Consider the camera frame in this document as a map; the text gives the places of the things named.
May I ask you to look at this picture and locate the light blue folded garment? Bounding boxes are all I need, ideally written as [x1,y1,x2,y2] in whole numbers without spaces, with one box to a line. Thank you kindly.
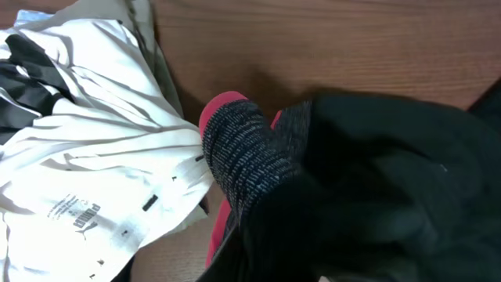
[13,9,53,26]

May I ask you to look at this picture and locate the black shorts with grey waistband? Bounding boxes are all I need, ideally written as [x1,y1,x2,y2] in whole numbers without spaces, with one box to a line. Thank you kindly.
[199,84,500,281]

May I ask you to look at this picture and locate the white shirt with black print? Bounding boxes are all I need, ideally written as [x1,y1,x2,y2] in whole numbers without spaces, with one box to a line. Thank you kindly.
[1,19,212,281]

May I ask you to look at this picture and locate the grey-beige folded garment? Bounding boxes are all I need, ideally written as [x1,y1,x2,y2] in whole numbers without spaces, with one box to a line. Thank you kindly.
[23,0,185,118]

